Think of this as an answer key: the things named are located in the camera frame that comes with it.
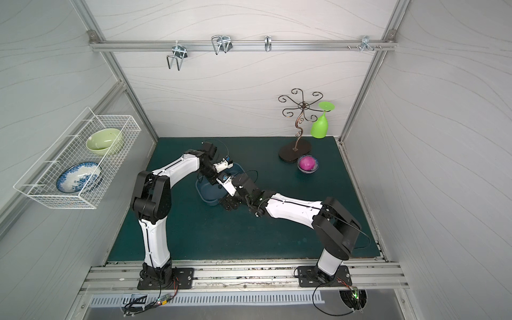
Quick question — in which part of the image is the purple ball in bowl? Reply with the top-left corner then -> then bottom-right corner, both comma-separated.
297,155 -> 319,174

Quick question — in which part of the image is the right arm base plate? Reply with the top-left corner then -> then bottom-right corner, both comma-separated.
293,265 -> 353,288

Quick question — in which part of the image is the aluminium rail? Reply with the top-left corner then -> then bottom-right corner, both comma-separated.
79,259 -> 409,295
89,39 -> 398,53

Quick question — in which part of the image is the green ceramic bowl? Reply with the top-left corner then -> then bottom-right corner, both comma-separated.
85,128 -> 124,157

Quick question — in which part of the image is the blue white patterned bowl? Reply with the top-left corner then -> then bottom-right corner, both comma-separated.
56,161 -> 103,193

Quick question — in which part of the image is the dark metal jewelry stand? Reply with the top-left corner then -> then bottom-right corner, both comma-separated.
277,88 -> 323,163

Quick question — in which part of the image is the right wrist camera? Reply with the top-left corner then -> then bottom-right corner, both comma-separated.
217,174 -> 237,197

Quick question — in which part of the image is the small metal hook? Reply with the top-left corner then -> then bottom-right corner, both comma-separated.
264,35 -> 272,52

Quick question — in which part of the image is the green plastic goblet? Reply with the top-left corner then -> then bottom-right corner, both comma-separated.
311,101 -> 335,139

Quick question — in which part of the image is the green table mat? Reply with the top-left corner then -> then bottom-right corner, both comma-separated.
107,137 -> 381,261

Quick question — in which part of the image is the metal hook right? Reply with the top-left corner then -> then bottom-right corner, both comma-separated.
347,36 -> 382,52

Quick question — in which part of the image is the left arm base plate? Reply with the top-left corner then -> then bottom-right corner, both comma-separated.
137,265 -> 195,290

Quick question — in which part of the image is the metal double hook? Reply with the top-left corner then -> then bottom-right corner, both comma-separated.
166,43 -> 188,71

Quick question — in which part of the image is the aluminium front rail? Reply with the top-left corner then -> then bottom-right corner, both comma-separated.
79,259 -> 409,295

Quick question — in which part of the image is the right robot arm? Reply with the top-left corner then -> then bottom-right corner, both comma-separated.
217,173 -> 362,283

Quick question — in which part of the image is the aluminium top rail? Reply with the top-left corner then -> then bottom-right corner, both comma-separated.
89,39 -> 398,53

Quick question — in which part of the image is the blue plastic storage box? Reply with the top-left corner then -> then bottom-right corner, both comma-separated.
195,163 -> 245,206

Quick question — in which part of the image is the metal hook centre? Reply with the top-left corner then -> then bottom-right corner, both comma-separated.
211,35 -> 233,55

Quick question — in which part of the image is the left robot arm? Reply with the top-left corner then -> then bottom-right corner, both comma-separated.
131,142 -> 217,279

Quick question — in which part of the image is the white wire basket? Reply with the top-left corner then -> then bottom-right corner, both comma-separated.
13,108 -> 141,209

